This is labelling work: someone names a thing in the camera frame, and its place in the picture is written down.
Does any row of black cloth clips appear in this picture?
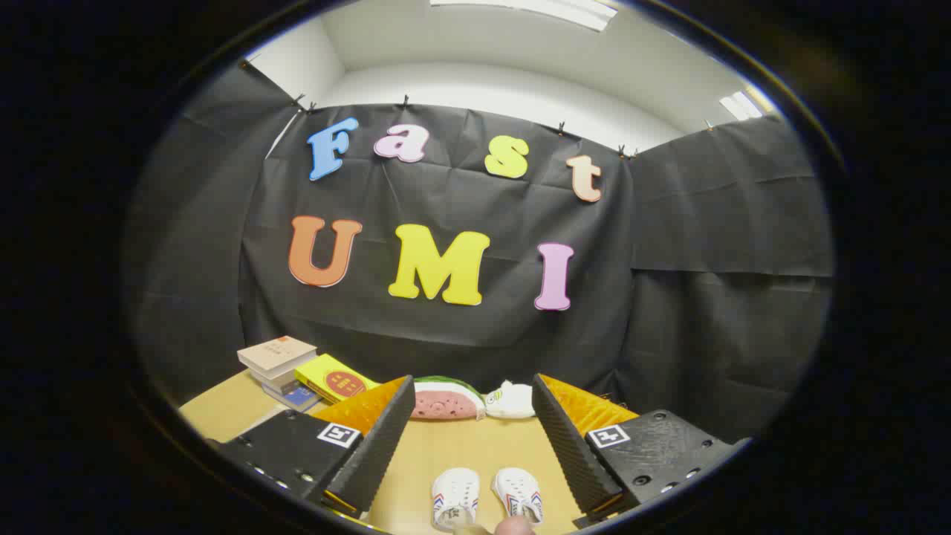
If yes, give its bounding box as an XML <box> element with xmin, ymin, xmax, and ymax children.
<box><xmin>238</xmin><ymin>61</ymin><xmax>714</xmax><ymax>158</ymax></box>

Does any beige book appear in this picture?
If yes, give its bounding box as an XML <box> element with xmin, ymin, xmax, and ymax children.
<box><xmin>237</xmin><ymin>336</ymin><xmax>319</xmax><ymax>380</ymax></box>

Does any small ceiling light panel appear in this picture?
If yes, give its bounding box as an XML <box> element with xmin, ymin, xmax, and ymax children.
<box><xmin>719</xmin><ymin>89</ymin><xmax>766</xmax><ymax>121</ymax></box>

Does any long ceiling light panel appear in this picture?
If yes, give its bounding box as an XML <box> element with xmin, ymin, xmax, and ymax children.
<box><xmin>429</xmin><ymin>0</ymin><xmax>619</xmax><ymax>32</ymax></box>

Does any watermelon slice plush toy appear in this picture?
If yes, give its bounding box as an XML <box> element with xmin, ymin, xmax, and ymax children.
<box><xmin>411</xmin><ymin>375</ymin><xmax>487</xmax><ymax>422</ymax></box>

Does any blue book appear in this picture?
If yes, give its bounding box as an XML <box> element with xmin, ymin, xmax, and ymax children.
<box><xmin>262</xmin><ymin>383</ymin><xmax>322</xmax><ymax>413</ymax></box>

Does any grey book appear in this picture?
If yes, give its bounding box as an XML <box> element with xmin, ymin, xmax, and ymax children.
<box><xmin>249</xmin><ymin>366</ymin><xmax>299</xmax><ymax>395</ymax></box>

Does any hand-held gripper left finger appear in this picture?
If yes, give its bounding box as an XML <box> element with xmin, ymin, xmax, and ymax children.
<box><xmin>215</xmin><ymin>375</ymin><xmax>417</xmax><ymax>521</ymax></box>

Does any white canvas shoe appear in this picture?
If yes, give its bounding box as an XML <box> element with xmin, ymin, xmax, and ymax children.
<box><xmin>493</xmin><ymin>467</ymin><xmax>545</xmax><ymax>525</ymax></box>
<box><xmin>432</xmin><ymin>467</ymin><xmax>481</xmax><ymax>532</ymax></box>

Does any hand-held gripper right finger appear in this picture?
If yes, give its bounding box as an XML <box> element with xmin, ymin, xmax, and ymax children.
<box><xmin>531</xmin><ymin>373</ymin><xmax>751</xmax><ymax>525</ymax></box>

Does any white plush toy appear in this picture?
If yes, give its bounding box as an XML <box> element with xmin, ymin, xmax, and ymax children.
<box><xmin>484</xmin><ymin>380</ymin><xmax>536</xmax><ymax>419</ymax></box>

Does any yellow book with red circle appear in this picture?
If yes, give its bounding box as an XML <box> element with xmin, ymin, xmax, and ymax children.
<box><xmin>294</xmin><ymin>354</ymin><xmax>381</xmax><ymax>404</ymax></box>

